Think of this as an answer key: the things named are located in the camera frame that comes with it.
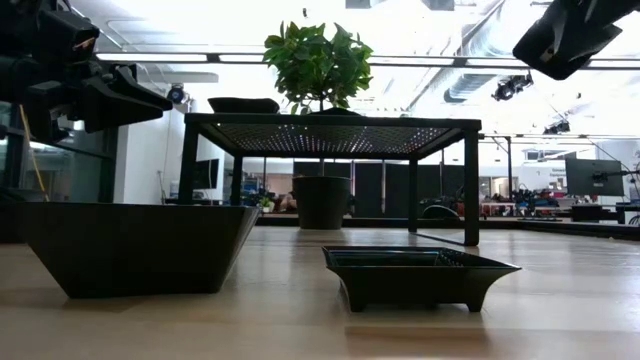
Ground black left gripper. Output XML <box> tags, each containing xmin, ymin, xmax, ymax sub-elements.
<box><xmin>22</xmin><ymin>12</ymin><xmax>174</xmax><ymax>144</ymax></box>

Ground deep square black plate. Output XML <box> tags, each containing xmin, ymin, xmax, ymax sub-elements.
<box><xmin>207</xmin><ymin>96</ymin><xmax>281</xmax><ymax>115</ymax></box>

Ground small square black plate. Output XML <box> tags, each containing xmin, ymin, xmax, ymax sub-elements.
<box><xmin>321</xmin><ymin>244</ymin><xmax>523</xmax><ymax>314</ymax></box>

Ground long ceiling light bar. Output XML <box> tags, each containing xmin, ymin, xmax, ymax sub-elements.
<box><xmin>94</xmin><ymin>51</ymin><xmax>640</xmax><ymax>71</ymax></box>

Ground black computer monitor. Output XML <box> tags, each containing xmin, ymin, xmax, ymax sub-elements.
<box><xmin>564</xmin><ymin>158</ymin><xmax>626</xmax><ymax>198</ymax></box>
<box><xmin>193</xmin><ymin>158</ymin><xmax>221</xmax><ymax>190</ymax></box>

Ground person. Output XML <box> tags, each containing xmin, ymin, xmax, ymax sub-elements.
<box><xmin>278</xmin><ymin>190</ymin><xmax>299</xmax><ymax>214</ymax></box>

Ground green potted plant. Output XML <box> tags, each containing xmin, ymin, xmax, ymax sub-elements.
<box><xmin>262</xmin><ymin>20</ymin><xmax>375</xmax><ymax>231</ymax></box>

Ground black perforated metal rack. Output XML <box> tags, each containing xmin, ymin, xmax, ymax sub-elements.
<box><xmin>177</xmin><ymin>112</ymin><xmax>484</xmax><ymax>247</ymax></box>

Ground black chair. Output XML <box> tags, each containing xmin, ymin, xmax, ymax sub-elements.
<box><xmin>422</xmin><ymin>204</ymin><xmax>461</xmax><ymax>221</ymax></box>

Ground black partition panels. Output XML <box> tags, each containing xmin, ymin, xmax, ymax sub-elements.
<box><xmin>293</xmin><ymin>160</ymin><xmax>469</xmax><ymax>219</ymax></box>

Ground black ceiling camera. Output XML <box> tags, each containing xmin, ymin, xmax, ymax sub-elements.
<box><xmin>165</xmin><ymin>83</ymin><xmax>187</xmax><ymax>106</ymax></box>

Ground grey ceiling air duct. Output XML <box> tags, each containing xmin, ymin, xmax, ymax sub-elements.
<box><xmin>404</xmin><ymin>0</ymin><xmax>531</xmax><ymax>114</ymax></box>

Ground thin yellow cable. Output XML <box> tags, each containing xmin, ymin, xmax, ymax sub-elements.
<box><xmin>17</xmin><ymin>103</ymin><xmax>51</xmax><ymax>203</ymax></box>

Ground black aluminium table frame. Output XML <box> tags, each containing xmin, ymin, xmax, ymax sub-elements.
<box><xmin>0</xmin><ymin>187</ymin><xmax>640</xmax><ymax>242</ymax></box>

